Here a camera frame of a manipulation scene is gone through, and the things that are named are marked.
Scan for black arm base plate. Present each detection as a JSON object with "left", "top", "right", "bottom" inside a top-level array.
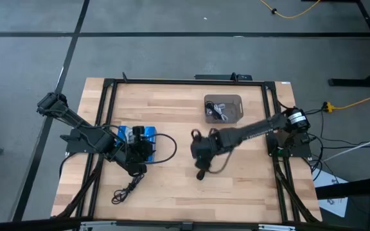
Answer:
[
  {"left": 59, "top": 127, "right": 109, "bottom": 155},
  {"left": 266, "top": 130, "right": 313, "bottom": 158}
]

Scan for yellow extension cord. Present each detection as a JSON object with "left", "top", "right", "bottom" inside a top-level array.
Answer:
[
  {"left": 258, "top": 0, "right": 321, "bottom": 19},
  {"left": 322, "top": 89, "right": 370, "bottom": 114}
]

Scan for white floor cable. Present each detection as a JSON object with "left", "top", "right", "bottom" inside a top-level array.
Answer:
[{"left": 322, "top": 130, "right": 370, "bottom": 162}]

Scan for black usb-c cable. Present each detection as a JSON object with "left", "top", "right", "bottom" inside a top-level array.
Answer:
[
  {"left": 111, "top": 173, "right": 146, "bottom": 205},
  {"left": 204, "top": 100, "right": 220, "bottom": 117},
  {"left": 190, "top": 128, "right": 234, "bottom": 181}
]

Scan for grey plastic bin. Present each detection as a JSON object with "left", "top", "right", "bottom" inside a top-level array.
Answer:
[{"left": 204, "top": 94, "right": 245, "bottom": 125}]

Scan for white USB-C cable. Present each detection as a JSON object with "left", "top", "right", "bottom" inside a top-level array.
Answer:
[{"left": 207, "top": 102, "right": 229, "bottom": 122}]

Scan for black coiled USB-C cable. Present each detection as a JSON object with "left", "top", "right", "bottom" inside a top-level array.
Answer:
[{"left": 111, "top": 173, "right": 146, "bottom": 205}]

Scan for blue cardboard box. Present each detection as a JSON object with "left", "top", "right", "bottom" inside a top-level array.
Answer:
[{"left": 116, "top": 125, "right": 157, "bottom": 162}]

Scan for black aluminium table frame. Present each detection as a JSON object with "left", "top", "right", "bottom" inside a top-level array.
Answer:
[{"left": 51, "top": 72, "right": 322, "bottom": 231}]

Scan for white paper sheet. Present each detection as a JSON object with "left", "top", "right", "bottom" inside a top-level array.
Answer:
[{"left": 312, "top": 167, "right": 350, "bottom": 218}]

